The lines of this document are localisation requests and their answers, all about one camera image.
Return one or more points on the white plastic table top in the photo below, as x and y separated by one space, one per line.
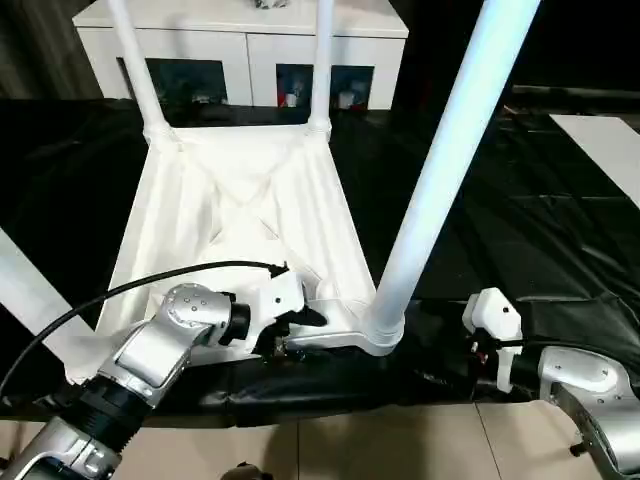
250 200

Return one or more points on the white plastic table leg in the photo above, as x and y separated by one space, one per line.
450 150
35 300
140 70
320 70

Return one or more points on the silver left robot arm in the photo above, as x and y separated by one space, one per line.
160 340

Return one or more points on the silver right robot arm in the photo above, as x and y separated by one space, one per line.
595 390

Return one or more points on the black mat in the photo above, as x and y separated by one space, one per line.
540 220

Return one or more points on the white sideboard with glass doors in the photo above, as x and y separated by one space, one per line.
240 40

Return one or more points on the black cabinet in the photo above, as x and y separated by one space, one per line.
570 45

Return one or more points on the grey curtain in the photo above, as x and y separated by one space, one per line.
40 45

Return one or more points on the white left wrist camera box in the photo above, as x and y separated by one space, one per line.
268 300

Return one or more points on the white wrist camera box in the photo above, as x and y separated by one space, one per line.
495 325
268 300

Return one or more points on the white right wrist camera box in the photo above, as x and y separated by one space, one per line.
495 325

